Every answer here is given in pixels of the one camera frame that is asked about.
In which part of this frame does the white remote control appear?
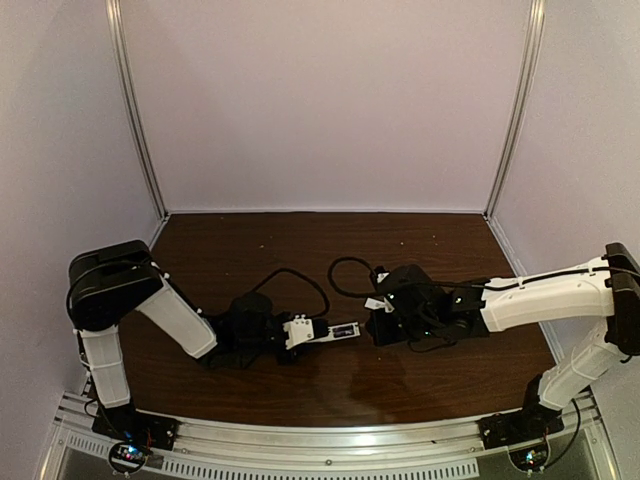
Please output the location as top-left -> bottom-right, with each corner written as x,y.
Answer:
326,322 -> 360,342

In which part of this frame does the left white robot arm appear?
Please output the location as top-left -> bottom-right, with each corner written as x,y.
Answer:
66,240 -> 314,410

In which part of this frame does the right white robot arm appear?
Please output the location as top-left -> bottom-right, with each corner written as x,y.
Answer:
365,243 -> 639,412

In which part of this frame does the right black cable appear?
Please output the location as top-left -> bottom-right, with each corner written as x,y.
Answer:
328,256 -> 486,301

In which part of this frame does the black cable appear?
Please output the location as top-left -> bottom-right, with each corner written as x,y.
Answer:
328,256 -> 486,301
199,268 -> 331,326

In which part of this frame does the left black cable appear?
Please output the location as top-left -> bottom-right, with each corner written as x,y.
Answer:
199,268 -> 331,326

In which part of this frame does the front aluminium rail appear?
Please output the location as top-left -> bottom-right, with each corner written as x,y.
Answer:
35,394 -> 621,479

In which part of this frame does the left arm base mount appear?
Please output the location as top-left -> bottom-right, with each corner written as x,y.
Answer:
91,409 -> 179,477

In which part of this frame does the right aluminium frame post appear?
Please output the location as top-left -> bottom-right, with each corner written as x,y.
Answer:
484,0 -> 546,220

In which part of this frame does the aluminium frame post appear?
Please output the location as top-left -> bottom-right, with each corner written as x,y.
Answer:
484,0 -> 546,220
105,0 -> 169,221

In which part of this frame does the left aluminium frame post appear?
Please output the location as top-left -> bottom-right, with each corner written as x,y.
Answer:
105,0 -> 169,221

